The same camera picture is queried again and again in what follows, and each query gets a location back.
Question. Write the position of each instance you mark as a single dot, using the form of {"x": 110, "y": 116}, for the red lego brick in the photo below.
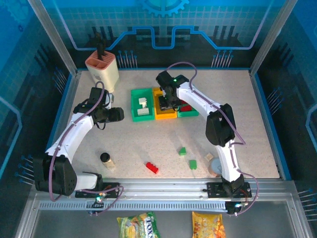
{"x": 186, "y": 108}
{"x": 152, "y": 167}

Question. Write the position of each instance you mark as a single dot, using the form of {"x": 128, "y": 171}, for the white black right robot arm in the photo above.
{"x": 198, "y": 99}

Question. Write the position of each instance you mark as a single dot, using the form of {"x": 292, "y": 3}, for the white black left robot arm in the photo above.
{"x": 74, "y": 131}

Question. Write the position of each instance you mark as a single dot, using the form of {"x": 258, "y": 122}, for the yellow plastic storage bin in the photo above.
{"x": 163, "y": 115}

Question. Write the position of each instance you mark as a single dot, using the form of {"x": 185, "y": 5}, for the green plastic storage bin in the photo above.
{"x": 134, "y": 99}
{"x": 190, "y": 113}

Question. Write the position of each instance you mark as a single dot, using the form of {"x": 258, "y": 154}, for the cream knife block pink top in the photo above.
{"x": 104, "y": 72}

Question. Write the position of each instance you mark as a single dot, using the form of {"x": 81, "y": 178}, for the beige jar with black lid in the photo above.
{"x": 107, "y": 161}

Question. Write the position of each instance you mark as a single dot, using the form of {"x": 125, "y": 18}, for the green lego brick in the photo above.
{"x": 193, "y": 164}
{"x": 182, "y": 151}

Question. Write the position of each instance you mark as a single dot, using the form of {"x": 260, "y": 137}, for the beige wooden block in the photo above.
{"x": 209, "y": 156}

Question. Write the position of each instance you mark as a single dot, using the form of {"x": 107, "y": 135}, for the green yellow snack bag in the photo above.
{"x": 136, "y": 225}

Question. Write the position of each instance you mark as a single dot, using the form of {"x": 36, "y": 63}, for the orange yellow snack bag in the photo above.
{"x": 208, "y": 225}

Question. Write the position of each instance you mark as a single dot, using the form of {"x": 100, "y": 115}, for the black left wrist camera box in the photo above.
{"x": 99, "y": 95}

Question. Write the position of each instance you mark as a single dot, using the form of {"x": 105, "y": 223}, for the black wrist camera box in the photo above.
{"x": 99, "y": 95}
{"x": 164, "y": 78}

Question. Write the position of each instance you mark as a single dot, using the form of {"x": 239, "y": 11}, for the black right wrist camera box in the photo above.
{"x": 164, "y": 78}

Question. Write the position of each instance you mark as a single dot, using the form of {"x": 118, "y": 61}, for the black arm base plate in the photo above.
{"x": 111, "y": 189}
{"x": 214, "y": 189}

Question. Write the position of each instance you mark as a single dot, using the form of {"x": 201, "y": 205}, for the aluminium frame post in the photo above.
{"x": 52, "y": 34}
{"x": 272, "y": 34}

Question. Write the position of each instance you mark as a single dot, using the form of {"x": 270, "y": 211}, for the aluminium front mounting rail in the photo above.
{"x": 161, "y": 191}

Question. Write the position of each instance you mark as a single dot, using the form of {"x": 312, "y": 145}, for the blue table border frame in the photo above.
{"x": 284, "y": 173}

